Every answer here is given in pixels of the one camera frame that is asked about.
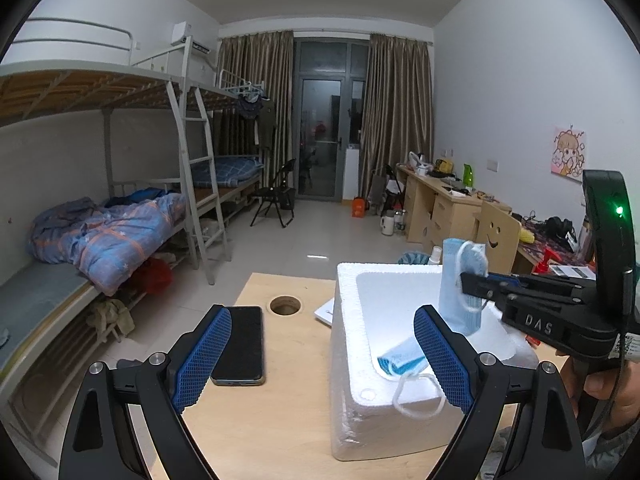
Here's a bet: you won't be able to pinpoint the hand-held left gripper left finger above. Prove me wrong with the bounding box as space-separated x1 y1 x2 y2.
59 304 233 480

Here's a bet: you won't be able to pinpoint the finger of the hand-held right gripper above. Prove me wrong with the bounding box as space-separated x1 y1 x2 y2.
487 272 526 288
460 271 597 311

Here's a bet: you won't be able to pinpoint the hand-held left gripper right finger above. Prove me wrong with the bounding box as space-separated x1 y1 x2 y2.
413 305 586 480

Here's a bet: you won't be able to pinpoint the blue face mask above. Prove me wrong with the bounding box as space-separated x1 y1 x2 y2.
439 238 490 337
376 336 447 420

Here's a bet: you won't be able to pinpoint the white foam box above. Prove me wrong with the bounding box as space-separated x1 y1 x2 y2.
329 261 541 462

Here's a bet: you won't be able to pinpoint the person's right hand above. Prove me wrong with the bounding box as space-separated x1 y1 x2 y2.
555 352 640 441

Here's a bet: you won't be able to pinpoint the black smartphone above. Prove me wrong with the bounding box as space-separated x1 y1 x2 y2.
210 305 266 387

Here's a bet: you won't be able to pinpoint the wooden chair with smiley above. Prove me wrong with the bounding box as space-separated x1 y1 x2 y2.
472 200 522 276

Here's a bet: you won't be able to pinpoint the printed paper sheet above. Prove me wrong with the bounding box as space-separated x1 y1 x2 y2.
549 262 596 281

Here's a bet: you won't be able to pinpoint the black headphones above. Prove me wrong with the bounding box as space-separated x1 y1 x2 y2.
545 216 576 241

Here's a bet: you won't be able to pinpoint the wooden desk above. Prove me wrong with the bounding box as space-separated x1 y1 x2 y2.
397 162 513 256

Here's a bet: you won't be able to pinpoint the red clothes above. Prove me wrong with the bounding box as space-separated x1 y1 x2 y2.
131 258 173 295

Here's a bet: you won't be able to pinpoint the beige cloth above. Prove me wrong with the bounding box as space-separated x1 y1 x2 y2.
87 299 136 342

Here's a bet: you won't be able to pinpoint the grey folding chair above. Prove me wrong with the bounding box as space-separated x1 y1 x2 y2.
369 164 401 213

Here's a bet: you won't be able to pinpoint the blue orange plaid blanket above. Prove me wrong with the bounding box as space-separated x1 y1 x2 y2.
29 192 188 297

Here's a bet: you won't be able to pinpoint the grey mattress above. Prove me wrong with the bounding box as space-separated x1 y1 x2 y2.
0 260 96 381

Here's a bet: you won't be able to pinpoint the white metal bunk bed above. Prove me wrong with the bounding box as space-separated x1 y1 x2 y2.
0 17 236 461
180 67 273 231

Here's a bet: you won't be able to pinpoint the black folding chair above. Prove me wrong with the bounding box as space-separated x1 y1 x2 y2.
249 158 297 228

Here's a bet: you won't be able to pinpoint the blue plaid mattress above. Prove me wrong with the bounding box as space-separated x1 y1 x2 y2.
190 156 263 186

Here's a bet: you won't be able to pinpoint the brown curtain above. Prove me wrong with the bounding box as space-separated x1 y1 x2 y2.
360 32 433 201
217 30 296 198

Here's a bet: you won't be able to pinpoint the glass balcony door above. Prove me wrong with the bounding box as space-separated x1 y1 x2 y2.
292 37 371 203

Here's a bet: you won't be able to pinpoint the hanging dark clothes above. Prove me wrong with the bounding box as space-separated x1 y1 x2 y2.
237 91 276 153

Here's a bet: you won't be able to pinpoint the white air conditioner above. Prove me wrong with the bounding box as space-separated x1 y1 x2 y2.
170 21 213 56

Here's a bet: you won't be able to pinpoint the cartoon wall poster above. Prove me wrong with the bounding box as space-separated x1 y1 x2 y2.
551 126 590 180

